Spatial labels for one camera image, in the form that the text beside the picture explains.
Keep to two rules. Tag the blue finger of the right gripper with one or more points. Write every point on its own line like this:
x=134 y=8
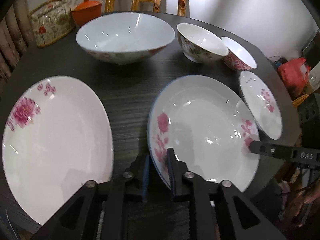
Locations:
x=271 y=150

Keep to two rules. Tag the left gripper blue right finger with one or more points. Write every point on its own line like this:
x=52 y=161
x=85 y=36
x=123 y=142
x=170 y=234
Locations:
x=176 y=171

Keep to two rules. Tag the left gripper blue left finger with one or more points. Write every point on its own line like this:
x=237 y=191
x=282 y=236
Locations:
x=145 y=177

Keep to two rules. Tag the blue-rimmed pink flower plate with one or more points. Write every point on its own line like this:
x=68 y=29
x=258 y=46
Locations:
x=208 y=126

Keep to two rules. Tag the small pink flower plate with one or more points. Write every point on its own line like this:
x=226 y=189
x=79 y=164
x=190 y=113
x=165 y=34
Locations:
x=262 y=104

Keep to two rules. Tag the large peony flower plate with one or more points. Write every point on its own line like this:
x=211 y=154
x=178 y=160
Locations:
x=57 y=137

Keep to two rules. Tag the small red patterned bowl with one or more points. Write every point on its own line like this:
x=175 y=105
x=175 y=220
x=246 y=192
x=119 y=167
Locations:
x=238 y=57

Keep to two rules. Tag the medium white floral bowl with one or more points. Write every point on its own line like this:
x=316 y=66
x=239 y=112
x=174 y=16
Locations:
x=200 y=45

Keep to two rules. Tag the large white floral bowl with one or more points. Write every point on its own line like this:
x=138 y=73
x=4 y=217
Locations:
x=124 y=37

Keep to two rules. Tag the person's right hand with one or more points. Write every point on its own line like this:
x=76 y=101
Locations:
x=296 y=204

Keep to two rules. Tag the red plastic bag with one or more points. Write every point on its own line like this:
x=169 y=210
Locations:
x=295 y=75

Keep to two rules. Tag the orange lidded cup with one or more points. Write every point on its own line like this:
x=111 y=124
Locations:
x=86 y=11

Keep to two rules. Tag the floral ceramic teapot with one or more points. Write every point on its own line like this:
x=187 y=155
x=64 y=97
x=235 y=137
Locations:
x=52 y=20

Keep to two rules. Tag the beige patterned curtain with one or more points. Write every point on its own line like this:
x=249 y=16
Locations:
x=16 y=35

